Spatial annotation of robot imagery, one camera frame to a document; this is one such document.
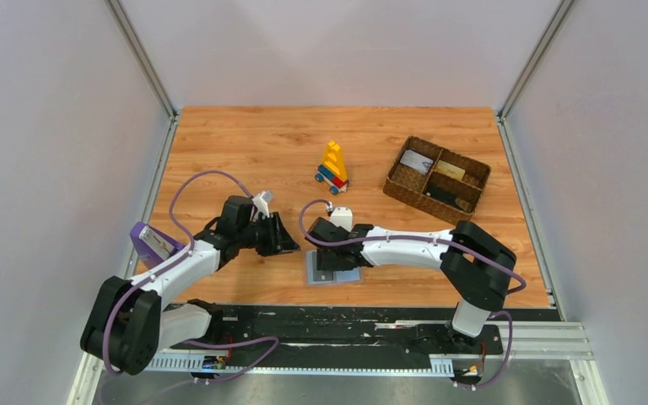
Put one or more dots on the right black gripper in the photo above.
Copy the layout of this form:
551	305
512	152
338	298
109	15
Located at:
332	259

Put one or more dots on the white card in basket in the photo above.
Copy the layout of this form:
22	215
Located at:
416	161

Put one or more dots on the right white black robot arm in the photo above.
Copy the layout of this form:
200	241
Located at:
479	267

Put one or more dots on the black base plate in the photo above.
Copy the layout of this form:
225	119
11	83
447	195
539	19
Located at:
349	338

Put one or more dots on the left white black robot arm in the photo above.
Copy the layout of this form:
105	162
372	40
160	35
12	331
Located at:
130	322

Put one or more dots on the gold card in basket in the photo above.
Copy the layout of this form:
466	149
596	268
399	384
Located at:
450	170

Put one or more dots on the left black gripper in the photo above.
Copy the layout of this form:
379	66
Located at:
271	234

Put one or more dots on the colourful toy block car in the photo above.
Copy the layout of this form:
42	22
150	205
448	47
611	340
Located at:
332	169

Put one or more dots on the purple box with card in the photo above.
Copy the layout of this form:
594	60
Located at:
153	246

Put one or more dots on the black card in basket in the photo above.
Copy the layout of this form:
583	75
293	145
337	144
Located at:
442	196

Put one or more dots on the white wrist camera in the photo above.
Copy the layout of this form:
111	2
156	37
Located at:
261	204
342	217

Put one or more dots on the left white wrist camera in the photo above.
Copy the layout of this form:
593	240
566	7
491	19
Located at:
261	204

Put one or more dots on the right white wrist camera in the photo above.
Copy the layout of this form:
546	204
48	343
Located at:
342	217

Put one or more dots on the woven brown divided basket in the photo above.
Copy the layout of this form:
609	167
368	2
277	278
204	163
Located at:
407	185

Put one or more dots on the pink card holder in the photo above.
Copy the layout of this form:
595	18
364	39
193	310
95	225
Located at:
342	276

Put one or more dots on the grey credit card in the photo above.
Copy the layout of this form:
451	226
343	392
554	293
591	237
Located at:
321	277

